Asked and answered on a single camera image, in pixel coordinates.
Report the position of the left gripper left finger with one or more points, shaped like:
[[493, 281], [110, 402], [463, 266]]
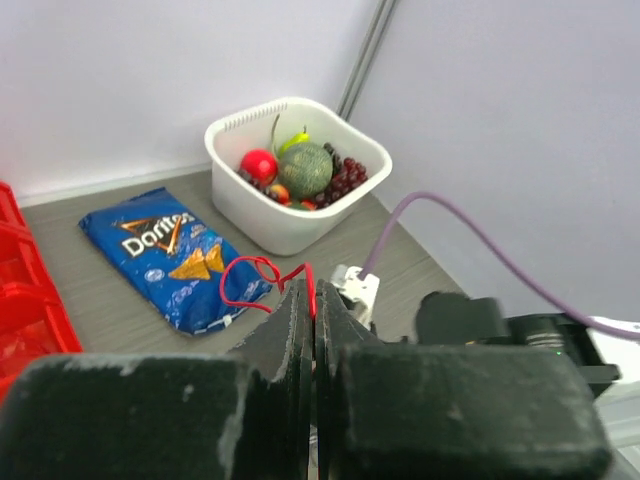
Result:
[[241, 415]]

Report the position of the white plastic basket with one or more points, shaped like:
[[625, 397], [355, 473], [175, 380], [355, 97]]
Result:
[[269, 215]]

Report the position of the green pear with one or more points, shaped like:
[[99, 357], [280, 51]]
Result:
[[300, 137]]

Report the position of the dark red grape bunch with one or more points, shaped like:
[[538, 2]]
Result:
[[348, 175]]

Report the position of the red apple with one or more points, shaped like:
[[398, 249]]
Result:
[[261, 165]]

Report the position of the blue Doritos chip bag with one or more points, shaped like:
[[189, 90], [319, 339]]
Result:
[[174, 260]]

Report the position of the right aluminium frame post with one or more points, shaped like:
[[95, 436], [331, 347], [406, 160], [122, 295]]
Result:
[[373, 39]]

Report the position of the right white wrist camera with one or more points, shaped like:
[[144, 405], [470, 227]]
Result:
[[358, 295]]

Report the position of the red plastic bin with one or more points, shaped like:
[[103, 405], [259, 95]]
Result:
[[34, 322]]

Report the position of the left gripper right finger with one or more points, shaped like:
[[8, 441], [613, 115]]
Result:
[[406, 411]]

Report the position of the green melon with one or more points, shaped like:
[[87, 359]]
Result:
[[305, 170]]

